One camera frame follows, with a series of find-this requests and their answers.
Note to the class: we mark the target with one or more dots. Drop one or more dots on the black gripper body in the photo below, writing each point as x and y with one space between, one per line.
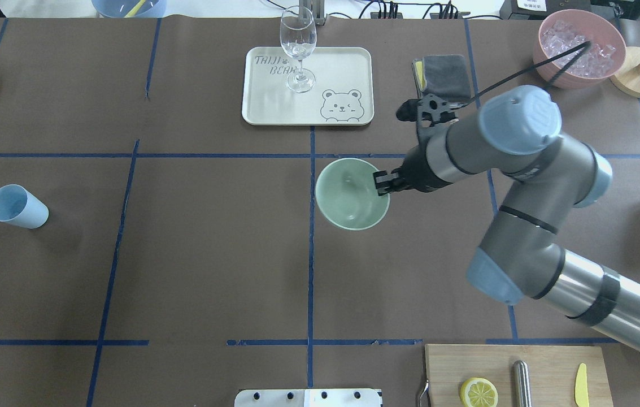
414 172

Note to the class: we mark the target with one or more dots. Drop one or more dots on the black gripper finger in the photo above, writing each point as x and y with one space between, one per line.
387 183

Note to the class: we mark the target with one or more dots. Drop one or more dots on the light green bowl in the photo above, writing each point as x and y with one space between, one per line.
347 197

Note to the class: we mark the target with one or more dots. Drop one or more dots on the light blue plastic cup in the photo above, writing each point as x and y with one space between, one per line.
21 208

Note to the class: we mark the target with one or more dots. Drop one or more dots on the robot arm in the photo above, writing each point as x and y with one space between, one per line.
519 133

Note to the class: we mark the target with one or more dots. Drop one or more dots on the clear ice cubes pile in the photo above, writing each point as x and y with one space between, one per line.
562 36

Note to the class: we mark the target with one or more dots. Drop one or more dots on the blue bowl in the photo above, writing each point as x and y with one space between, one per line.
119 9

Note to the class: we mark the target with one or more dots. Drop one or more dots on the grey and yellow folded cloth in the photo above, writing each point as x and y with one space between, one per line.
445 76

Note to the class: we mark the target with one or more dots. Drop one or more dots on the cream bear serving tray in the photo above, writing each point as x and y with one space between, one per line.
342 94

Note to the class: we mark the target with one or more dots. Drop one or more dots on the clear wine glass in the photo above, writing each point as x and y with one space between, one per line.
298 38

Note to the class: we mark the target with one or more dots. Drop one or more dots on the halved lemon slice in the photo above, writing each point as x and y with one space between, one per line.
478 391

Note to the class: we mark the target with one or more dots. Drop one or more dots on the wooden cutting board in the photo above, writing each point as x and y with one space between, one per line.
552 372

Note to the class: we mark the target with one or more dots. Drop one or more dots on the yellow plastic knife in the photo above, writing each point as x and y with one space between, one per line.
581 392

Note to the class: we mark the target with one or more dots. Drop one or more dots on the yellow plastic fork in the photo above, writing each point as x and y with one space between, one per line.
135 9

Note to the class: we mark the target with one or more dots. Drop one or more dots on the aluminium frame post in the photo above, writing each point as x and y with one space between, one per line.
316 8

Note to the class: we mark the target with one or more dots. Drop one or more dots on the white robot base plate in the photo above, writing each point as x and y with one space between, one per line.
310 397

